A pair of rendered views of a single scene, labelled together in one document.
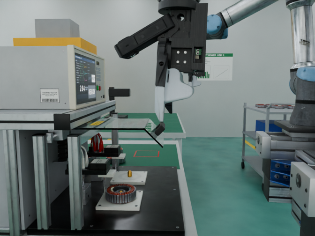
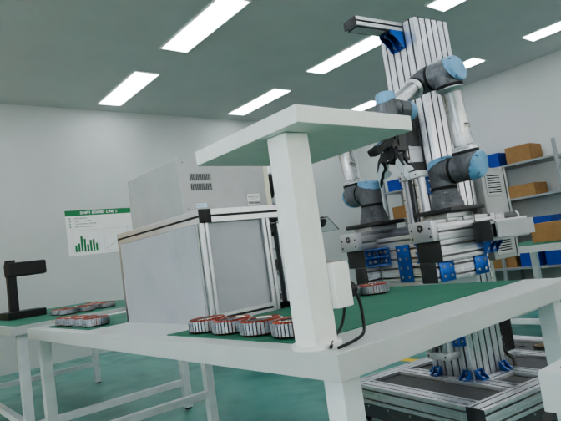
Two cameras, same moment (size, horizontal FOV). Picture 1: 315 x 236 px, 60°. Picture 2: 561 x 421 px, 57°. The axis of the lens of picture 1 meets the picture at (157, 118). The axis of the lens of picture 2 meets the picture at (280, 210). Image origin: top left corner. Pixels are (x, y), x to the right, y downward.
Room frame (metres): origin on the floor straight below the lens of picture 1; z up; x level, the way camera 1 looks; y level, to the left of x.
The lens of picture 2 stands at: (-0.65, 1.58, 0.93)
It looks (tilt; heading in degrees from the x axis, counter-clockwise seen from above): 5 degrees up; 319
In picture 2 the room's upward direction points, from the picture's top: 8 degrees counter-clockwise
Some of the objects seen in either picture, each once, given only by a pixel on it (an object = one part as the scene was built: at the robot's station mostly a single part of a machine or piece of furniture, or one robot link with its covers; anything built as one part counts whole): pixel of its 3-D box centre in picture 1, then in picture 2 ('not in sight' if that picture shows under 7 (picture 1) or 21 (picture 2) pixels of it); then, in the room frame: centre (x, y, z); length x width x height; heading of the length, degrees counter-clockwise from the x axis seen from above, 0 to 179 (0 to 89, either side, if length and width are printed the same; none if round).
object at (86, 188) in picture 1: (81, 193); not in sight; (0.96, 0.28, 0.80); 0.07 x 0.05 x 0.06; 178
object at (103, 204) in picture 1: (121, 199); not in sight; (0.96, 0.13, 0.78); 0.15 x 0.15 x 0.01; 88
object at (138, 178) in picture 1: (129, 177); not in sight; (1.20, 0.13, 0.78); 0.15 x 0.15 x 0.01; 88
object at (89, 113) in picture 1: (45, 110); (204, 225); (1.09, 0.45, 1.09); 0.68 x 0.44 x 0.05; 178
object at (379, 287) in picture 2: not in sight; (373, 288); (0.58, 0.10, 0.77); 0.11 x 0.11 x 0.04
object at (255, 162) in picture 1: (276, 140); not in sight; (3.35, -1.49, 0.51); 1.01 x 0.60 x 1.01; 178
